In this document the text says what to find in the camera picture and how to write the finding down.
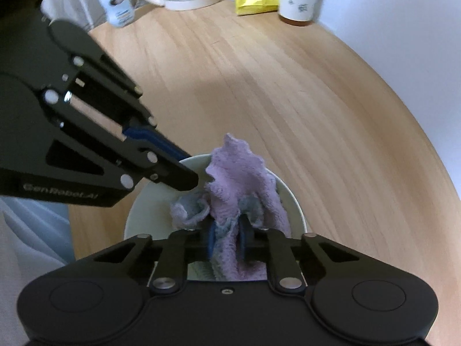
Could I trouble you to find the white sleeve left forearm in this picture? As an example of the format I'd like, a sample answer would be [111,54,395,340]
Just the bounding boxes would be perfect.
[1,197,75,345]

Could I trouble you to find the pale green bowl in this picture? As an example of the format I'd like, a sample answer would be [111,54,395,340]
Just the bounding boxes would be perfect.
[123,153,308,283]

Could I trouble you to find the pink grey cleaning cloth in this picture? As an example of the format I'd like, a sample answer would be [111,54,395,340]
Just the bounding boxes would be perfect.
[170,133,292,281]

